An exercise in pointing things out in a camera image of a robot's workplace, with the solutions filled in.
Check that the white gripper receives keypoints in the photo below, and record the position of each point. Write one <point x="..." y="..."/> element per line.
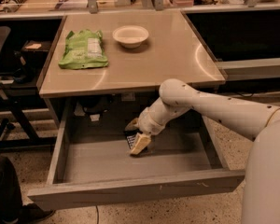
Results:
<point x="147" y="122"/>

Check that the dark blue rxbar wrapper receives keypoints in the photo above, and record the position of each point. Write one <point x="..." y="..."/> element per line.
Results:
<point x="130" y="137"/>

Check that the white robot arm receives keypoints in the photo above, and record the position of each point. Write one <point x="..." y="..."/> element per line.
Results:
<point x="257" y="122"/>

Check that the grey counter cabinet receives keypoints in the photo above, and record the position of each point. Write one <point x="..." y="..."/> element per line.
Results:
<point x="172" y="51"/>

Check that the grey open drawer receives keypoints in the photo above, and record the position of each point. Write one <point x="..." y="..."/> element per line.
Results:
<point x="92" y="164"/>

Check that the white paper bowl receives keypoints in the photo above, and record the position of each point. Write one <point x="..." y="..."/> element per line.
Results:
<point x="130" y="36"/>

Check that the green snack bag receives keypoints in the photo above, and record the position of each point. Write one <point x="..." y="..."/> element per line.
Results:
<point x="83" y="50"/>

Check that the black box on shelf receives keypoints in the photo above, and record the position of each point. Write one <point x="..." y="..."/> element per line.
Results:
<point x="36" y="51"/>

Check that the dark shoe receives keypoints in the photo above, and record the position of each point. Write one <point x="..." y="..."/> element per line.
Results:
<point x="31" y="213"/>

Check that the person's dark trouser leg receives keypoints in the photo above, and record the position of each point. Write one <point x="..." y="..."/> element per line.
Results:
<point x="10" y="192"/>

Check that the black coiled tool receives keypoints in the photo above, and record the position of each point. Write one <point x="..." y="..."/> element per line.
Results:
<point x="13" y="5"/>

